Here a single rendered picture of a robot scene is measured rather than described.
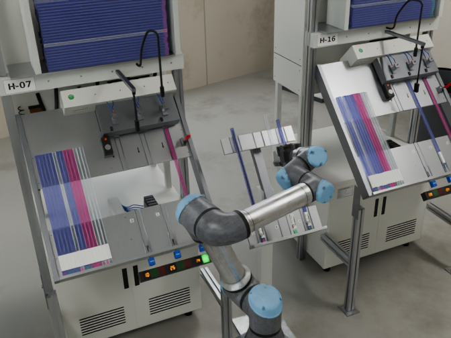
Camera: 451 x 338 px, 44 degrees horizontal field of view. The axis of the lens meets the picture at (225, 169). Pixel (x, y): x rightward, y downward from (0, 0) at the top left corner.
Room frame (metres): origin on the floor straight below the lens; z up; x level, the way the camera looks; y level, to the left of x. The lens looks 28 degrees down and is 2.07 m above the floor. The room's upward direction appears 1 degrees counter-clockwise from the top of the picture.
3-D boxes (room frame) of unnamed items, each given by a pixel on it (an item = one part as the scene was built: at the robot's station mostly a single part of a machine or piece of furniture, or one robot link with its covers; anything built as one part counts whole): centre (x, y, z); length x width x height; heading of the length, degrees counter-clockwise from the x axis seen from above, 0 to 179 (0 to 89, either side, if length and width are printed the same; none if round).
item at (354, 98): (2.80, -0.83, 0.65); 1.01 x 0.73 x 1.29; 23
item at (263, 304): (1.50, -0.12, 0.72); 0.13 x 0.12 x 0.14; 34
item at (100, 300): (2.39, 0.59, 0.31); 0.70 x 0.65 x 0.62; 113
